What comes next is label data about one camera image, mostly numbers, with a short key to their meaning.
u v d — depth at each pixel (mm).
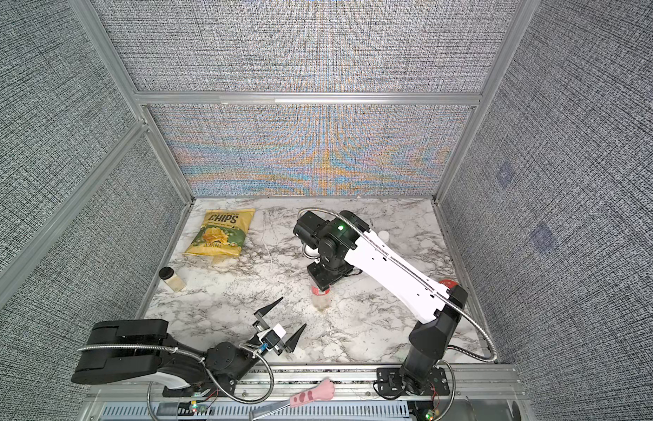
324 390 693
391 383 720
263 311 663
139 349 482
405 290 428
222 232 987
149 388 718
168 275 850
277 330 588
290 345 650
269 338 568
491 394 741
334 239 453
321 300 883
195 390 627
